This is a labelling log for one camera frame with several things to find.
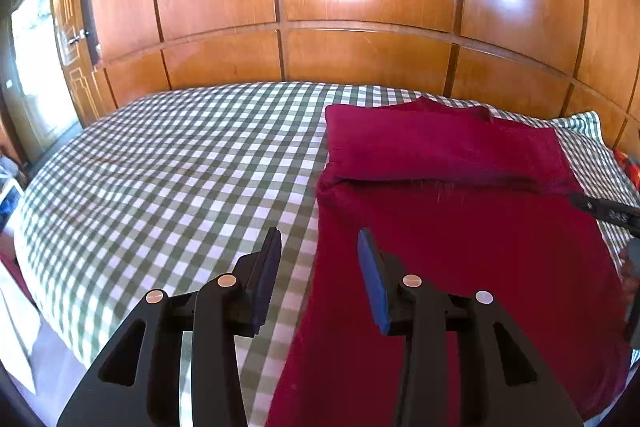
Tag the white box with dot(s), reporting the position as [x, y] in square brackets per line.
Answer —
[9, 207]

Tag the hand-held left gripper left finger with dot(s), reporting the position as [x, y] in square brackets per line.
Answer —
[267, 277]

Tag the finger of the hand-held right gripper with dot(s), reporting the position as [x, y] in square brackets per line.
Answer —
[607, 211]

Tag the panelled wooden door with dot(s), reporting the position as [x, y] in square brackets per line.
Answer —
[75, 72]

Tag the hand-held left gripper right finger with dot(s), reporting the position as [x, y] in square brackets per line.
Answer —
[372, 282]

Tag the white cloth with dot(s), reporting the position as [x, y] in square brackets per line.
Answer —
[17, 337]

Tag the dark red sweater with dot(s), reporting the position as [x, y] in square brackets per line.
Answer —
[475, 217]

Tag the multicolour plaid pillow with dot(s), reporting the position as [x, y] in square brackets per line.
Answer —
[631, 169]

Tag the green white checkered bed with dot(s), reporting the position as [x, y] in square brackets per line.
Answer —
[175, 177]

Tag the bright window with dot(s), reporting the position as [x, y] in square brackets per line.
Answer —
[35, 67]

